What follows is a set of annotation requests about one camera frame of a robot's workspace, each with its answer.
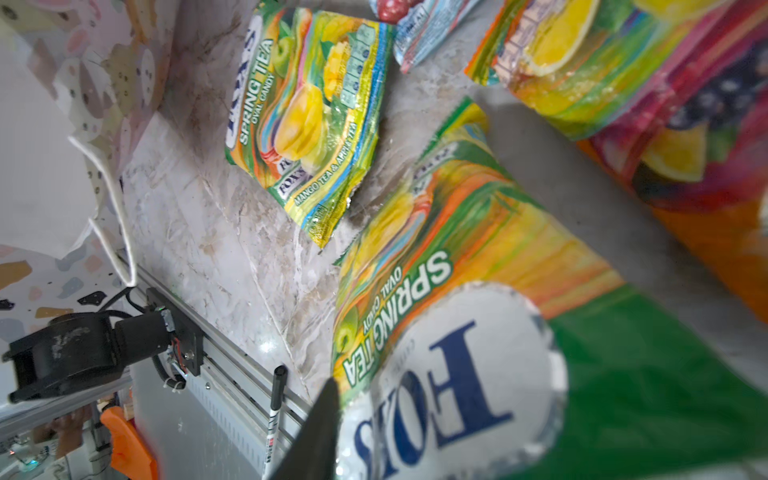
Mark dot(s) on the white patterned paper bag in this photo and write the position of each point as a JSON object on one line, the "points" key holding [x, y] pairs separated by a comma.
{"points": [[80, 82]]}

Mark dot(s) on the black marker pen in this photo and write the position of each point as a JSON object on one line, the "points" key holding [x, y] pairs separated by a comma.
{"points": [[279, 381]]}

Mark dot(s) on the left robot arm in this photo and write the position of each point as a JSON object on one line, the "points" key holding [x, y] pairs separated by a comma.
{"points": [[79, 351]]}

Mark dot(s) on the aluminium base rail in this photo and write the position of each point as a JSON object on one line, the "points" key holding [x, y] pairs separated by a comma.
{"points": [[215, 429]]}

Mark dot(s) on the green spring tea candy bag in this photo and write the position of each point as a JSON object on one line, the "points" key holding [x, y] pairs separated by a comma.
{"points": [[475, 337]]}

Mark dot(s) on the teal cherry candy bag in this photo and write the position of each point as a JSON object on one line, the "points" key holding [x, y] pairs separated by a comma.
{"points": [[421, 25]]}

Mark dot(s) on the orange fruits candy bag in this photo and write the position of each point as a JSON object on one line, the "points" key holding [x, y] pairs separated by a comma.
{"points": [[669, 97]]}

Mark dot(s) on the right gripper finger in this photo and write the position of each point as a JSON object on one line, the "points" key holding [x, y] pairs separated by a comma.
{"points": [[313, 453]]}

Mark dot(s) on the orange object below table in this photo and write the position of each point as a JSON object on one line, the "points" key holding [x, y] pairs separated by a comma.
{"points": [[130, 455]]}

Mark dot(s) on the green apple tea candy bag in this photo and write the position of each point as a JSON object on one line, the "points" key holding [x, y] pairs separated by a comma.
{"points": [[303, 120]]}

